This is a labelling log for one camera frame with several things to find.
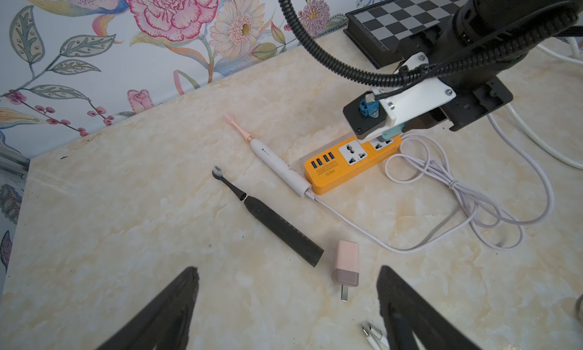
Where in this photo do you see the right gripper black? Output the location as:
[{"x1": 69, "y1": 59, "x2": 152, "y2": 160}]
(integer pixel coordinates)
[{"x1": 402, "y1": 77, "x2": 513, "y2": 133}]

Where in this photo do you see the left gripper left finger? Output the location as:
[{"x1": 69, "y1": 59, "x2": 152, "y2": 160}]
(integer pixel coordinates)
[{"x1": 99, "y1": 266, "x2": 200, "y2": 349}]

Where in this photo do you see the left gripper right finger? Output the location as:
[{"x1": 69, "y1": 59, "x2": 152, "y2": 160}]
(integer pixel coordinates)
[{"x1": 377, "y1": 266, "x2": 479, "y2": 349}]

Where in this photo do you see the pink charger adapter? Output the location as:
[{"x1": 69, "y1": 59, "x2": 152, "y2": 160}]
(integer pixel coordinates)
[{"x1": 332, "y1": 241, "x2": 360, "y2": 302}]

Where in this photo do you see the teal usb charger adapter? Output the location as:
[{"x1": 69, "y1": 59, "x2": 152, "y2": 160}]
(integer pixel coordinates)
[{"x1": 379, "y1": 124, "x2": 405, "y2": 141}]

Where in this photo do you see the white usb charging cable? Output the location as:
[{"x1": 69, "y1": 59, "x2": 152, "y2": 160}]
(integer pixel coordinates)
[{"x1": 304, "y1": 132, "x2": 556, "y2": 254}]

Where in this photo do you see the black electric toothbrush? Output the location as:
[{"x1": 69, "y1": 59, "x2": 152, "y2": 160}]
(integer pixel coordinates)
[{"x1": 212, "y1": 166, "x2": 324, "y2": 267}]

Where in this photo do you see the white pink electric toothbrush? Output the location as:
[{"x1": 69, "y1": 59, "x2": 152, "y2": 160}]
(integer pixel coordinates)
[{"x1": 224, "y1": 113, "x2": 311, "y2": 197}]

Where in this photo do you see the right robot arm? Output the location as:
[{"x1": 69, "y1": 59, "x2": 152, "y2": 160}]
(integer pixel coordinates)
[{"x1": 278, "y1": 0, "x2": 582, "y2": 131}]

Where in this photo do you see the black white checkerboard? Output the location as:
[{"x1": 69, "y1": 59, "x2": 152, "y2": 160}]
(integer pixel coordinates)
[{"x1": 345, "y1": 0, "x2": 467, "y2": 69}]

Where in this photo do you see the orange power strip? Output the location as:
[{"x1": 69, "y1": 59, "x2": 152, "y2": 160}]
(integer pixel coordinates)
[{"x1": 304, "y1": 136, "x2": 402, "y2": 195}]

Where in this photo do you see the white power strip cord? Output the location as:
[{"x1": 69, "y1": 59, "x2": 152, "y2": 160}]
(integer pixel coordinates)
[{"x1": 503, "y1": 35, "x2": 583, "y2": 171}]

